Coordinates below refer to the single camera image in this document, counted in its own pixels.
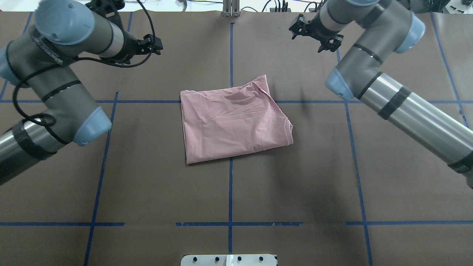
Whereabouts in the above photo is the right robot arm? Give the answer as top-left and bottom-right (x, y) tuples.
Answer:
(289, 0), (473, 187)

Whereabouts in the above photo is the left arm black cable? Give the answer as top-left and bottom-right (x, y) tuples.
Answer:
(6, 0), (156, 144)

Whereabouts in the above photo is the pink Snoopy t-shirt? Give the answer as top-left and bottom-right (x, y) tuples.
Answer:
(180, 75), (293, 165)

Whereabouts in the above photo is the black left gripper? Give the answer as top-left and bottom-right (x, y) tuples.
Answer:
(87, 0), (164, 65)

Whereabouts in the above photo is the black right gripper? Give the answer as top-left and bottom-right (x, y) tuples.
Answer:
(289, 14), (344, 53)

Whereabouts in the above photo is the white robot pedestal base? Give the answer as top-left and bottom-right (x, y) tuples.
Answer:
(180, 254), (278, 266)

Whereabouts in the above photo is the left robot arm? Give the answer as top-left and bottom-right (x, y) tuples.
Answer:
(0, 0), (163, 184)

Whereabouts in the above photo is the aluminium frame post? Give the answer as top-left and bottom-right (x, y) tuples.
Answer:
(222, 0), (241, 17)

